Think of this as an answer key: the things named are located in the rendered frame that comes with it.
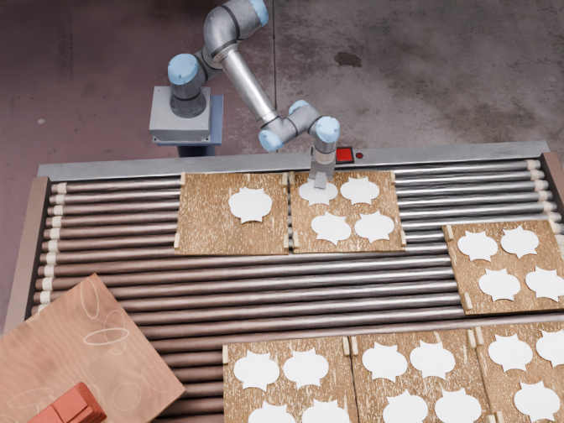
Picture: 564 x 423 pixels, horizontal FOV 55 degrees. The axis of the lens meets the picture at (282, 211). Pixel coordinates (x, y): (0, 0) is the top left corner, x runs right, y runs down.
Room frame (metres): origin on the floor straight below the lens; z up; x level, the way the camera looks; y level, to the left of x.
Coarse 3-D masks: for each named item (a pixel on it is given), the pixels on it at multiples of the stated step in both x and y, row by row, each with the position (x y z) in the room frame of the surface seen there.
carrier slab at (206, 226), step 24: (192, 192) 1.09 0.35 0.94; (216, 192) 1.10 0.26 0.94; (264, 192) 1.11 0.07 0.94; (192, 216) 0.99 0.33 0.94; (216, 216) 1.00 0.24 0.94; (192, 240) 0.89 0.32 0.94; (216, 240) 0.89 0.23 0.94; (240, 240) 0.90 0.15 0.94; (264, 240) 0.91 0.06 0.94; (288, 240) 0.91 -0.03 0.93
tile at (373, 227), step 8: (360, 216) 1.02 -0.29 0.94; (368, 216) 1.03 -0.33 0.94; (376, 216) 1.03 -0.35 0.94; (384, 216) 1.03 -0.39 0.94; (360, 224) 0.99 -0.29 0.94; (368, 224) 0.99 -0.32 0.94; (376, 224) 0.99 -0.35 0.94; (384, 224) 0.99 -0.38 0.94; (392, 224) 1.00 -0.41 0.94; (360, 232) 0.95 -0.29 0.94; (368, 232) 0.95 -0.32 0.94; (376, 232) 0.96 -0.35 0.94; (384, 232) 0.96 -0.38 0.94; (368, 240) 0.92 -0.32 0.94; (376, 240) 0.93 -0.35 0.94
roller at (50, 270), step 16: (560, 240) 0.98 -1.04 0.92; (208, 256) 0.84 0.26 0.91; (224, 256) 0.84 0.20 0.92; (240, 256) 0.84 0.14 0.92; (256, 256) 0.85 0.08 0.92; (272, 256) 0.85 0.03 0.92; (288, 256) 0.85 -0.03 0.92; (304, 256) 0.86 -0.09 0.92; (320, 256) 0.86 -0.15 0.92; (336, 256) 0.87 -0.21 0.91; (352, 256) 0.87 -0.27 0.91; (368, 256) 0.88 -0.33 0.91; (384, 256) 0.88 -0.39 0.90; (48, 272) 0.74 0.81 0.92; (64, 272) 0.75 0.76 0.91; (80, 272) 0.75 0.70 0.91; (96, 272) 0.76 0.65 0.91; (112, 272) 0.76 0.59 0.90; (128, 272) 0.77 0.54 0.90
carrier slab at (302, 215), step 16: (304, 176) 1.19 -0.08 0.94; (336, 176) 1.20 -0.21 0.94; (352, 176) 1.21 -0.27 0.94; (368, 176) 1.21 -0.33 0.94; (384, 176) 1.21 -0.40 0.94; (384, 192) 1.14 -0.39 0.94; (304, 208) 1.05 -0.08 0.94; (320, 208) 1.05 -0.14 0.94; (336, 208) 1.06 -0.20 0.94; (352, 208) 1.06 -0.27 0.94; (368, 208) 1.06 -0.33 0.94; (384, 208) 1.07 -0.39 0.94; (304, 224) 0.98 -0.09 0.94; (352, 224) 0.99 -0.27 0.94; (400, 224) 1.00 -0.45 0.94; (304, 240) 0.91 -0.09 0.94; (320, 240) 0.92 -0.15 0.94; (352, 240) 0.92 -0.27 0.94; (384, 240) 0.93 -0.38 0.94
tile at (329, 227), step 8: (320, 216) 1.01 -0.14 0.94; (328, 216) 1.02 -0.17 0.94; (312, 224) 0.98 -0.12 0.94; (320, 224) 0.98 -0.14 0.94; (328, 224) 0.98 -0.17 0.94; (336, 224) 0.98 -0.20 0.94; (344, 224) 0.98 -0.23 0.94; (320, 232) 0.94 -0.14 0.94; (328, 232) 0.95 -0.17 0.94; (336, 232) 0.95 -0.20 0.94; (344, 232) 0.95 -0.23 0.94; (328, 240) 0.91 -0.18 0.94; (336, 240) 0.92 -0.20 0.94
